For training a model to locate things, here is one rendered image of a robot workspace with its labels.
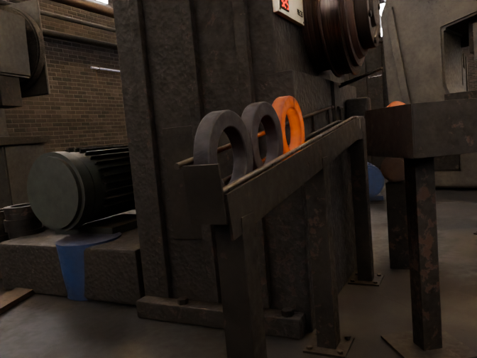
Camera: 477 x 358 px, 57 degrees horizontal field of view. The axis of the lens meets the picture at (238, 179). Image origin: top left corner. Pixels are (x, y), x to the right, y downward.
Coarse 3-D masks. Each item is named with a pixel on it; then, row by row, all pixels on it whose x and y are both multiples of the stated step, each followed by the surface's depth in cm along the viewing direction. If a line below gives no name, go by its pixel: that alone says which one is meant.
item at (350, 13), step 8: (344, 0) 156; (352, 0) 158; (344, 8) 157; (352, 8) 159; (344, 16) 157; (352, 16) 159; (344, 24) 159; (352, 24) 161; (344, 32) 160; (352, 32) 162; (352, 40) 164; (352, 48) 165; (360, 48) 168; (352, 56) 168; (360, 56) 173; (360, 64) 177
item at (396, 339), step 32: (384, 128) 123; (416, 128) 109; (448, 128) 110; (416, 160) 123; (416, 192) 124; (416, 224) 125; (416, 256) 127; (416, 288) 129; (416, 320) 131; (416, 352) 128; (448, 352) 126
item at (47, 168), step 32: (64, 160) 202; (96, 160) 215; (128, 160) 234; (32, 192) 212; (64, 192) 202; (96, 192) 207; (128, 192) 227; (64, 224) 205; (96, 224) 226; (128, 224) 223; (0, 256) 222; (32, 256) 211; (96, 256) 192; (128, 256) 184; (32, 288) 214; (64, 288) 204; (96, 288) 195; (128, 288) 186
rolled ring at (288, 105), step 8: (288, 96) 114; (272, 104) 112; (280, 104) 110; (288, 104) 113; (296, 104) 119; (280, 112) 109; (288, 112) 120; (296, 112) 119; (280, 120) 108; (296, 120) 121; (296, 128) 122; (304, 128) 124; (296, 136) 122; (304, 136) 124; (296, 144) 121; (296, 152) 118
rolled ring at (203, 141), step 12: (204, 120) 80; (216, 120) 79; (228, 120) 83; (240, 120) 87; (204, 132) 77; (216, 132) 79; (228, 132) 87; (240, 132) 87; (204, 144) 76; (216, 144) 79; (240, 144) 89; (204, 156) 76; (216, 156) 78; (240, 156) 90; (252, 156) 92; (240, 168) 90; (252, 168) 91
